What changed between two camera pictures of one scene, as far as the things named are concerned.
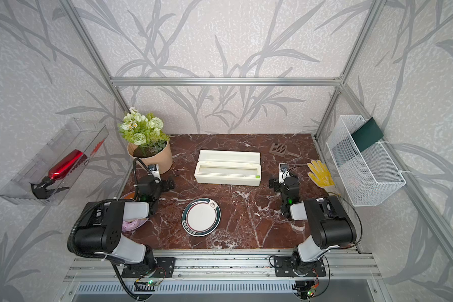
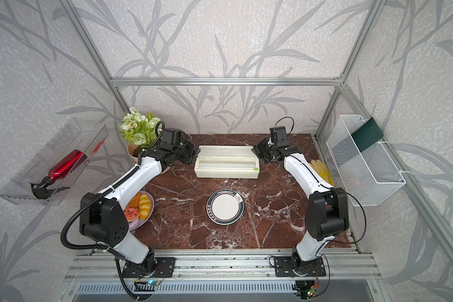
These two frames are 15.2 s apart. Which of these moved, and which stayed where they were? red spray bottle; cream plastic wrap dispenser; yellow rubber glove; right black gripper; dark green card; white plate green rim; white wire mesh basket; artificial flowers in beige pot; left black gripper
Moved: cream plastic wrap dispenser; right black gripper; left black gripper; white plate green rim
Stayed: artificial flowers in beige pot; dark green card; red spray bottle; white wire mesh basket; yellow rubber glove
